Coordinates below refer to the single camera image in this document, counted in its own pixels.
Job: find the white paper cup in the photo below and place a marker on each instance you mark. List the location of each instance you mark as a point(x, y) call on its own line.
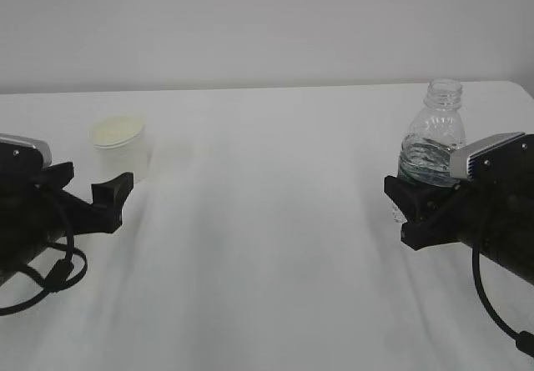
point(121, 147)

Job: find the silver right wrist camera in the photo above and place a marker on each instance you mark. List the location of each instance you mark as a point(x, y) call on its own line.
point(462, 161)

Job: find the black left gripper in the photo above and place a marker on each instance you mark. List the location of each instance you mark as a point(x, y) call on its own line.
point(35, 208)

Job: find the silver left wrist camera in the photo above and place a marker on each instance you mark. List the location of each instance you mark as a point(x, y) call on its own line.
point(33, 143)

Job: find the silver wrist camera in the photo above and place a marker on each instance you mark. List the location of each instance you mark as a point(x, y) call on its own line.
point(33, 143)
point(462, 161)

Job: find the clear green-label water bottle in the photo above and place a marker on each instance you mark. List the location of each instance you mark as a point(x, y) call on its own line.
point(433, 135)

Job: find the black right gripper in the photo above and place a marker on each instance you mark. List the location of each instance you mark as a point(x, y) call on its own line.
point(495, 208)

